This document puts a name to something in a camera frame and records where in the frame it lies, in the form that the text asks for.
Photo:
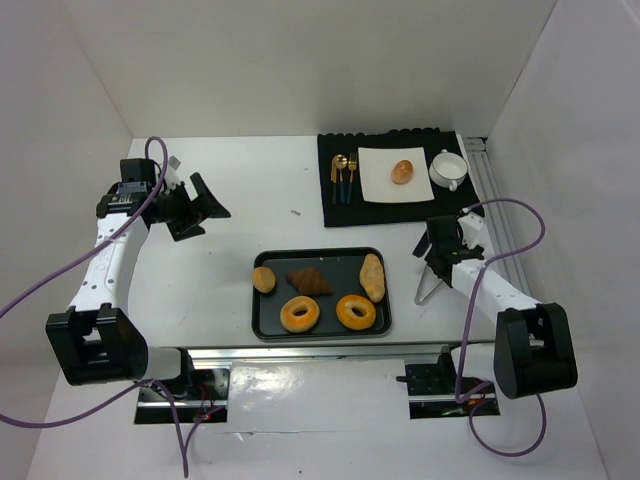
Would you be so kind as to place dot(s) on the brown chocolate croissant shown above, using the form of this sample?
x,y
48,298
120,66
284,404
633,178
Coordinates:
x,y
309,282

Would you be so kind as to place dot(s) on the oblong pale bread roll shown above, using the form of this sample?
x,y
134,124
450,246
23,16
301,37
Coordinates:
x,y
372,278

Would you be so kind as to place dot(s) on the white square plate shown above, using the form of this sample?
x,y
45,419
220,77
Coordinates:
x,y
376,166

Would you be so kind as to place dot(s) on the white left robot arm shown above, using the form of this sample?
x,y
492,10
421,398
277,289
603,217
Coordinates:
x,y
94,340

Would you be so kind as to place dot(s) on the metal tongs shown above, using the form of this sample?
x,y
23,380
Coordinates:
x,y
427,284

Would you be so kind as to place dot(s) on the round yellow muffin bun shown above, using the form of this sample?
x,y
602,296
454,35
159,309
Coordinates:
x,y
263,279

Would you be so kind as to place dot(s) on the small orange round bun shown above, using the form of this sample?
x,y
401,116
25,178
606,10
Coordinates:
x,y
402,172

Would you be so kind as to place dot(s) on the white cup with handle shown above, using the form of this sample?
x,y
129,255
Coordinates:
x,y
448,170

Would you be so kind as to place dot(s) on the gold spoon teal handle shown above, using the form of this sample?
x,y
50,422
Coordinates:
x,y
341,163

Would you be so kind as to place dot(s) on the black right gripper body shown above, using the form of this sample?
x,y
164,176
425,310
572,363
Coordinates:
x,y
441,261

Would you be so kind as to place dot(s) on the gold fork teal handle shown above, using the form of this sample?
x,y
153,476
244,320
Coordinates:
x,y
352,165

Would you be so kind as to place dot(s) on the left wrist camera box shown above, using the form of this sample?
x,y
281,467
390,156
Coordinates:
x,y
138,170

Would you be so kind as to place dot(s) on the orange glazed donut left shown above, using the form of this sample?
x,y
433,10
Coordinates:
x,y
299,314

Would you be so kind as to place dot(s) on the black placemat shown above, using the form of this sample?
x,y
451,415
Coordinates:
x,y
362,213

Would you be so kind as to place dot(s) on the aluminium rail front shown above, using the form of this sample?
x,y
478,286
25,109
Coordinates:
x,y
308,352

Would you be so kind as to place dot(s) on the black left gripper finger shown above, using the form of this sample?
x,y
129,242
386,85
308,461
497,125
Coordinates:
x,y
184,228
205,203

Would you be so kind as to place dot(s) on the orange glazed donut right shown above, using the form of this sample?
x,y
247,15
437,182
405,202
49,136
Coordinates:
x,y
356,312

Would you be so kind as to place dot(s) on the black baking tray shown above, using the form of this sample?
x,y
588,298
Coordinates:
x,y
340,267

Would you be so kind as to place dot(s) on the aluminium rail right side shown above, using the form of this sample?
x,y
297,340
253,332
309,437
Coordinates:
x,y
496,216

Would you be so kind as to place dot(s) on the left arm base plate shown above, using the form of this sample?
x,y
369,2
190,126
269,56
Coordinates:
x,y
204,399

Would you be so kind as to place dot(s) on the aluminium rail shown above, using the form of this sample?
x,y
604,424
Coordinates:
x,y
496,216
308,352

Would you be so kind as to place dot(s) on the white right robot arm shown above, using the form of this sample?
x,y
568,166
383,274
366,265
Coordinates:
x,y
532,352

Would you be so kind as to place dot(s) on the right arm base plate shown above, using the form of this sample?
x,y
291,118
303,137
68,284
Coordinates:
x,y
430,389

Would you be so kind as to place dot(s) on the gold knife teal handle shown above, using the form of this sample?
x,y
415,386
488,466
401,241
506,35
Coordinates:
x,y
333,178

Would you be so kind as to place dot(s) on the orange glazed donut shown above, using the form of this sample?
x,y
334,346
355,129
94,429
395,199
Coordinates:
x,y
356,312
299,314

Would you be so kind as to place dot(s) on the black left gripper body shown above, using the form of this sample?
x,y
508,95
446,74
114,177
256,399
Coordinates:
x,y
189,211

